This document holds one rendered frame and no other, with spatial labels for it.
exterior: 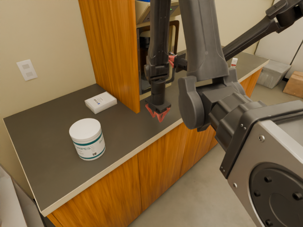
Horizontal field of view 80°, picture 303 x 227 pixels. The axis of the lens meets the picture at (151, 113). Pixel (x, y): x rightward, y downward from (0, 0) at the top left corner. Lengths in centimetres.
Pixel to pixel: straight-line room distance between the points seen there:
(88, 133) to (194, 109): 57
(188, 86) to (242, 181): 17
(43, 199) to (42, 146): 29
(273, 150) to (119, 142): 80
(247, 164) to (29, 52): 120
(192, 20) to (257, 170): 25
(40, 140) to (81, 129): 32
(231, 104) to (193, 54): 12
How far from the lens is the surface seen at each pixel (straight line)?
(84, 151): 85
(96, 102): 117
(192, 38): 35
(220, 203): 189
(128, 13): 87
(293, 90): 367
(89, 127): 83
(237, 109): 27
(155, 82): 69
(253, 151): 24
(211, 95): 31
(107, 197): 110
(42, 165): 97
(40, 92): 137
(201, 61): 33
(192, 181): 193
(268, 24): 92
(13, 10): 123
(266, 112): 24
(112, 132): 100
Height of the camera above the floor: 164
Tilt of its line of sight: 40 degrees down
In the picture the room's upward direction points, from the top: straight up
